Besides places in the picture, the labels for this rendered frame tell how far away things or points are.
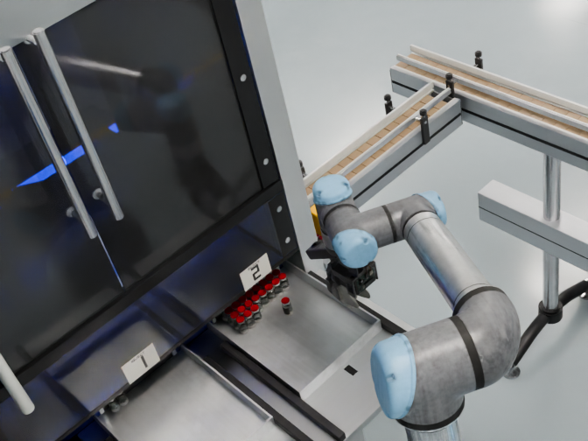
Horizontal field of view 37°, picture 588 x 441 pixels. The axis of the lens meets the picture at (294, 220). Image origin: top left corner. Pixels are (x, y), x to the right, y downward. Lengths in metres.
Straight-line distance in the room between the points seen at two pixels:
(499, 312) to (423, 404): 0.18
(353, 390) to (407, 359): 0.67
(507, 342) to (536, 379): 1.71
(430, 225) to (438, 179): 2.20
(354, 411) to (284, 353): 0.24
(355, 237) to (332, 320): 0.52
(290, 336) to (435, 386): 0.82
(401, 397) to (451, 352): 0.10
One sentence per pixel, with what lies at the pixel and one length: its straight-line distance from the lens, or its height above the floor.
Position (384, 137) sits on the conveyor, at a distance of 2.43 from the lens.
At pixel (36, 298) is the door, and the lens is 1.72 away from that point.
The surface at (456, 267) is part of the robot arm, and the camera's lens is 1.46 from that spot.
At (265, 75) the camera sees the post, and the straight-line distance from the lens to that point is 1.83.
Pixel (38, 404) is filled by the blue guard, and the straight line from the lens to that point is 1.86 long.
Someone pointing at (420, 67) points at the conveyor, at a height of 0.96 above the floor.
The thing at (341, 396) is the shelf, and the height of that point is 0.88.
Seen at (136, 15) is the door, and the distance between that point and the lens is 1.61.
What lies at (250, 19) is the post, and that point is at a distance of 1.77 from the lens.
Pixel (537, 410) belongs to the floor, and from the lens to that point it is 2.97.
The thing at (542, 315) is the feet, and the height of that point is 0.13.
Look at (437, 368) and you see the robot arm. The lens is 1.29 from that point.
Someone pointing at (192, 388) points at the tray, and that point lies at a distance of 2.05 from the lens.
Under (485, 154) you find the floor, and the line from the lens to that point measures 3.87.
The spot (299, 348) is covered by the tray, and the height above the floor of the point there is 0.88.
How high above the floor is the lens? 2.44
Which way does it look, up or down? 41 degrees down
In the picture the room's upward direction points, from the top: 14 degrees counter-clockwise
